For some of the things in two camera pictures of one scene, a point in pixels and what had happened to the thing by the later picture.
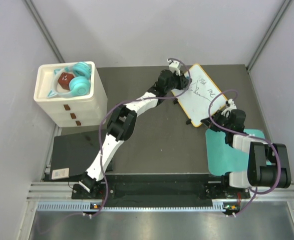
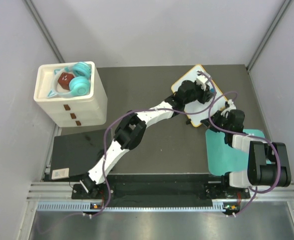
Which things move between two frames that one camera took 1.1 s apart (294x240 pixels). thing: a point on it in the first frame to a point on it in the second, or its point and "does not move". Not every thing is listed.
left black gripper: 183,82 to 205,95
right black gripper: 209,123 does not move
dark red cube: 64,80 does not move
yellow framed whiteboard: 202,97 does not move
